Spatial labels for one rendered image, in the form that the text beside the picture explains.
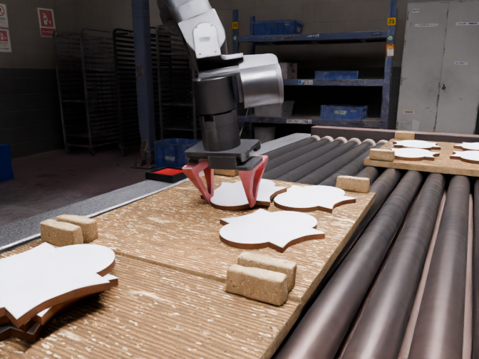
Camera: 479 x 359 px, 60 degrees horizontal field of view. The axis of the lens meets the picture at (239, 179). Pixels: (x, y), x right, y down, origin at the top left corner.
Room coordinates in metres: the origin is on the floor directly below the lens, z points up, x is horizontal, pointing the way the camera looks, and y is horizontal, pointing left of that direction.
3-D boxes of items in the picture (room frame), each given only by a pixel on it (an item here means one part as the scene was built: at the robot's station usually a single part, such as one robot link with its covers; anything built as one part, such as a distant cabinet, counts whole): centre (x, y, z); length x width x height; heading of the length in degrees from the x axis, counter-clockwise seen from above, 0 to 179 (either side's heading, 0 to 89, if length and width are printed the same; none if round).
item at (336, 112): (5.03, -1.27, 0.72); 0.50 x 0.38 x 0.16; 61
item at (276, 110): (5.32, -0.43, 0.74); 0.44 x 0.36 x 0.20; 55
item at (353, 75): (5.02, -1.14, 1.14); 0.50 x 0.38 x 0.11; 77
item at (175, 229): (0.61, 0.00, 0.93); 0.41 x 0.35 x 0.02; 153
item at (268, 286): (0.35, -0.02, 0.95); 0.06 x 0.02 x 0.03; 62
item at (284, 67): (5.33, -0.50, 1.20); 0.36 x 0.28 x 0.22; 56
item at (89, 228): (0.50, 0.21, 0.95); 0.06 x 0.02 x 0.03; 63
